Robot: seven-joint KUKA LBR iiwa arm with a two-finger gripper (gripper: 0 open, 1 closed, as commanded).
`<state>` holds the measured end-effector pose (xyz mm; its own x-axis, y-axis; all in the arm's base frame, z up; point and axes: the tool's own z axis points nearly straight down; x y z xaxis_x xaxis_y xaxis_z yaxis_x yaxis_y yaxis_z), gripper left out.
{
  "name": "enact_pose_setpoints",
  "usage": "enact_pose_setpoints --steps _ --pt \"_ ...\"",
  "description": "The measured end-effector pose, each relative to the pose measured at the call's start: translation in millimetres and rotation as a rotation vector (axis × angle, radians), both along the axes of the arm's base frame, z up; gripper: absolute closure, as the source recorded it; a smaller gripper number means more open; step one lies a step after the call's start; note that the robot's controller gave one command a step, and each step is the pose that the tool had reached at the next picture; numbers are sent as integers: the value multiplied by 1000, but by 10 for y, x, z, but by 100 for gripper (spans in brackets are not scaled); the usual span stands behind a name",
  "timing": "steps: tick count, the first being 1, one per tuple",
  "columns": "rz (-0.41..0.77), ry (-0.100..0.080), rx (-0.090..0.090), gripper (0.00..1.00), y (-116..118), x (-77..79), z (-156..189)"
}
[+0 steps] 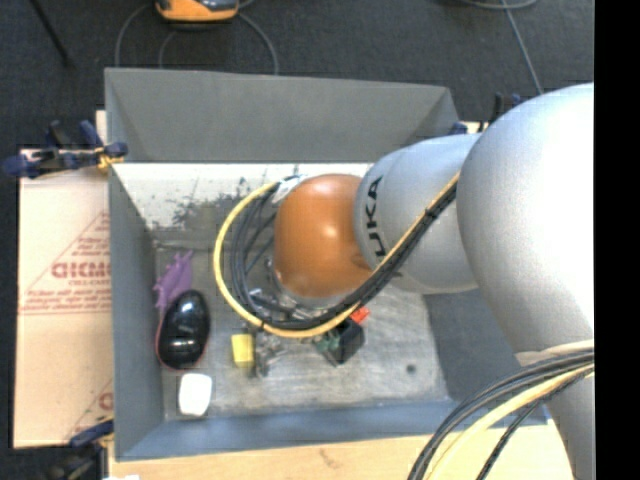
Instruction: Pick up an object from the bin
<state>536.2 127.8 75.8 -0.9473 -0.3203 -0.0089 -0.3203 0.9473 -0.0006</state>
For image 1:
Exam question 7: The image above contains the purple spiky toy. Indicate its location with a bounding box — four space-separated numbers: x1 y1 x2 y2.
152 249 195 312

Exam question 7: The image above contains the white rounded block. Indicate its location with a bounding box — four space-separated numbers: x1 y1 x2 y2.
177 372 214 417

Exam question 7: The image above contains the black computer mouse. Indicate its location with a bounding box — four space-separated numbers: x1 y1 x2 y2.
156 289 212 371

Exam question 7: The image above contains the grey metal bin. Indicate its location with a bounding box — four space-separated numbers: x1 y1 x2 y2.
103 66 551 462

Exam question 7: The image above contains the black cylinder on white bracket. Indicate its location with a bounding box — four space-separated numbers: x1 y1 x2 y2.
327 318 367 367

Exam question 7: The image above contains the yellow small block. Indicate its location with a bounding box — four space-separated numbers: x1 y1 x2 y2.
230 333 257 369

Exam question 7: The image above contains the brown cardboard board red print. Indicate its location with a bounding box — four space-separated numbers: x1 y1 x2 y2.
12 148 116 450

